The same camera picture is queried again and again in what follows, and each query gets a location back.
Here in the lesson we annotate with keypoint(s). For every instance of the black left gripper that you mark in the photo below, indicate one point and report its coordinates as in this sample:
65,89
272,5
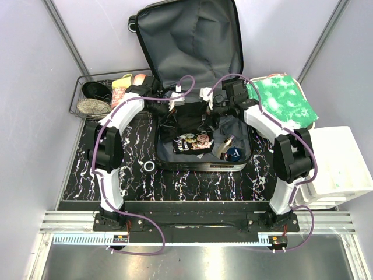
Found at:
169,119

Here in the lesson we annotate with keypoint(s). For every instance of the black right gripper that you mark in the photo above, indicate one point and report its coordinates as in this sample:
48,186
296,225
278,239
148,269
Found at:
212,115

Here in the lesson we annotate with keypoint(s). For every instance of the gold perfume spray bottle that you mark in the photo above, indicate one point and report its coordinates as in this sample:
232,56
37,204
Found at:
223,148

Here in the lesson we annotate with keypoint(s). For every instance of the black printed t-shirt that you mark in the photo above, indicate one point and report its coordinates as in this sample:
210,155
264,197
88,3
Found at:
193,143

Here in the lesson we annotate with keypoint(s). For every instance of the green tie-dye cloth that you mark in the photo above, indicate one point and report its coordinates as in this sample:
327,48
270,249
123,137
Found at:
279,100

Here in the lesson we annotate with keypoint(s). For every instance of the space astronaut kids suitcase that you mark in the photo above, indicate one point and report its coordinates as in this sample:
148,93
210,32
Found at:
193,44

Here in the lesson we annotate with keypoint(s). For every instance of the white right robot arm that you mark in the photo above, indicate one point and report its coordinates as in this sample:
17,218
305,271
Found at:
293,156

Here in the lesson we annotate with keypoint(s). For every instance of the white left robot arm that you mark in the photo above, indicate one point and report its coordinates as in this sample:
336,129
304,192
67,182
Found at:
104,143

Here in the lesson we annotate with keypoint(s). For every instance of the pink patterned mug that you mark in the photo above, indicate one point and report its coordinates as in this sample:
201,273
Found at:
118,94

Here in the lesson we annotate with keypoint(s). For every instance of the yellow mug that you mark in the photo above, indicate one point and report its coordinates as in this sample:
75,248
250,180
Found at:
123,82

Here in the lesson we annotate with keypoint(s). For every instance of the speckled grey plate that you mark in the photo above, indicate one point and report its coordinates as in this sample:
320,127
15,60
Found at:
93,106

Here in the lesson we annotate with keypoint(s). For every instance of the black bowl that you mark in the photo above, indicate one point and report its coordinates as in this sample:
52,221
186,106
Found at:
95,90

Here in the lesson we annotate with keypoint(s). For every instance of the white plastic basin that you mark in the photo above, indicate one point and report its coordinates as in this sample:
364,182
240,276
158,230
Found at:
309,125

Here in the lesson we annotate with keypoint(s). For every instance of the white compartment organizer box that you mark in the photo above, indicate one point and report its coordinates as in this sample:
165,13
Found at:
342,170

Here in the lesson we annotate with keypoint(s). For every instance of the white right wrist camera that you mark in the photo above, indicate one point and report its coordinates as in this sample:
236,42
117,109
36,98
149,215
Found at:
206,94

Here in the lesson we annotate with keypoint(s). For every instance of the black wire dish rack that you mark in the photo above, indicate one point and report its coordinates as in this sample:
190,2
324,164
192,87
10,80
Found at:
104,78

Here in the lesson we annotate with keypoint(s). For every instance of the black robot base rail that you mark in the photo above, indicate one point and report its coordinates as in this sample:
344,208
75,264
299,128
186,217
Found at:
244,216

